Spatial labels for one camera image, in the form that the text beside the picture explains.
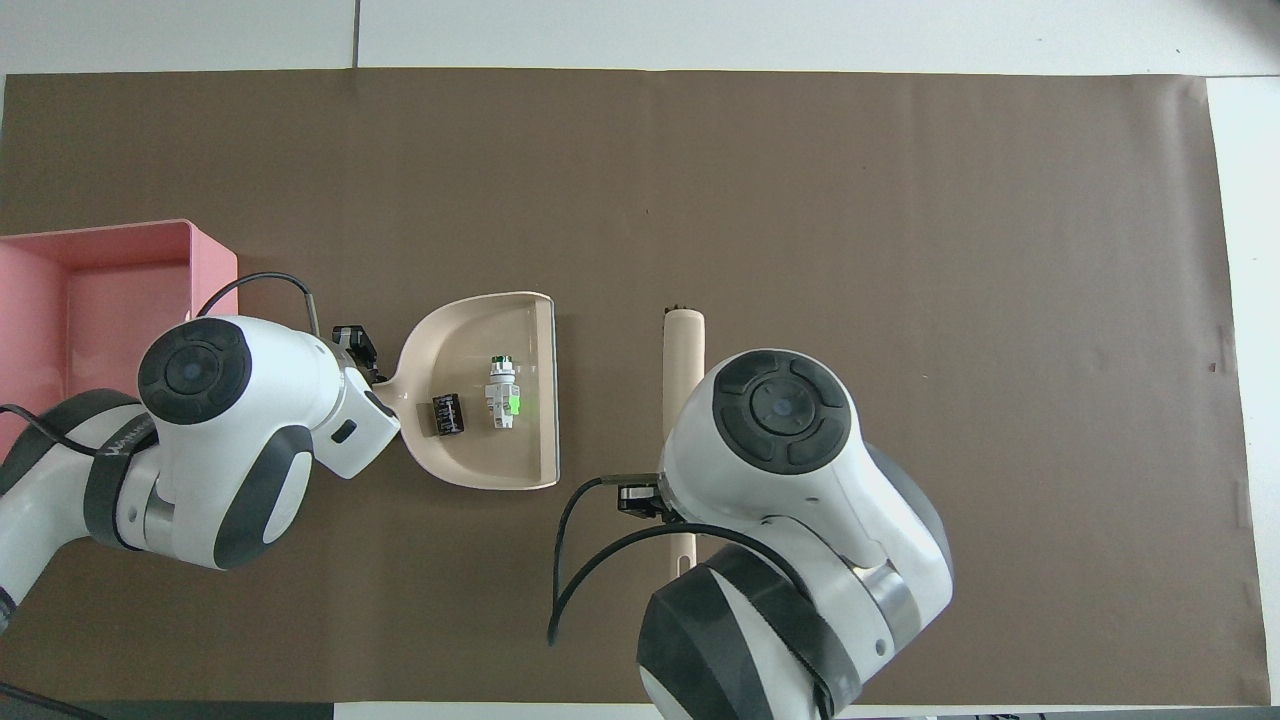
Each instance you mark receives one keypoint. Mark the beige plastic dustpan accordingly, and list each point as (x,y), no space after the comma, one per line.
(500,455)

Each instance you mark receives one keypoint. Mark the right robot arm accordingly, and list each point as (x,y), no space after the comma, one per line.
(800,500)

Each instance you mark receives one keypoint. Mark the white push button switch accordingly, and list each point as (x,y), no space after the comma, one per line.
(500,395)

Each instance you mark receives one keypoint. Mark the pink plastic bin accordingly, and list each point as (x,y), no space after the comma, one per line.
(110,300)

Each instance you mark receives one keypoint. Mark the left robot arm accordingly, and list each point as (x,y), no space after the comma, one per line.
(240,420)

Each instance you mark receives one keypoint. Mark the black cylindrical capacitor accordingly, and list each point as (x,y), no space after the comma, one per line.
(448,415)

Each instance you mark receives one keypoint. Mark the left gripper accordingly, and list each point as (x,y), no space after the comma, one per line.
(355,345)

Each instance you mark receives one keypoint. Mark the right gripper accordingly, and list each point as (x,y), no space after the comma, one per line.
(640,498)

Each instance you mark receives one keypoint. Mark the beige hand brush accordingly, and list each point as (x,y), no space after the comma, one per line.
(684,360)

